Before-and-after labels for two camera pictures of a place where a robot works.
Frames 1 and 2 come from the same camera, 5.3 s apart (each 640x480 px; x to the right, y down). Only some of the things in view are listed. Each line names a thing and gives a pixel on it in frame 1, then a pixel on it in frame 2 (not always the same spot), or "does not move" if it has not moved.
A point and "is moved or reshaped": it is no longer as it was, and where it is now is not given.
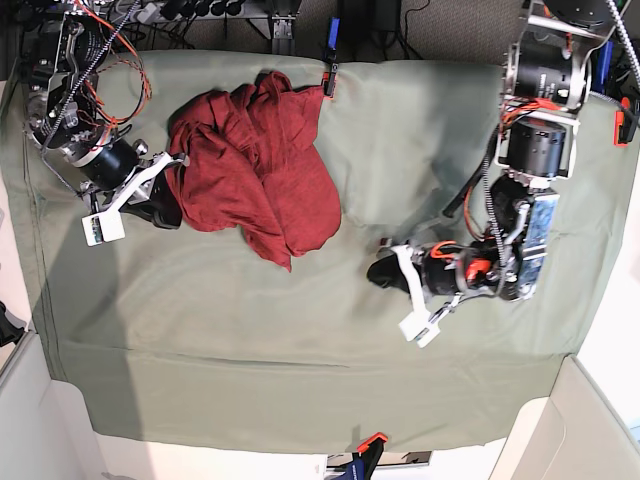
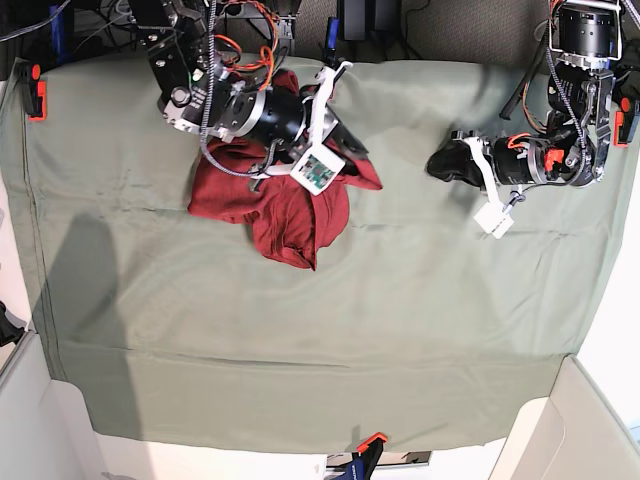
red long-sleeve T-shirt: (253, 164) is moved or reshaped
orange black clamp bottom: (369, 452) does not move
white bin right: (576, 433) does not move
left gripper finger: (163, 207) to (339, 138)
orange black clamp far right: (625, 123) does not move
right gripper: (445, 270) to (519, 164)
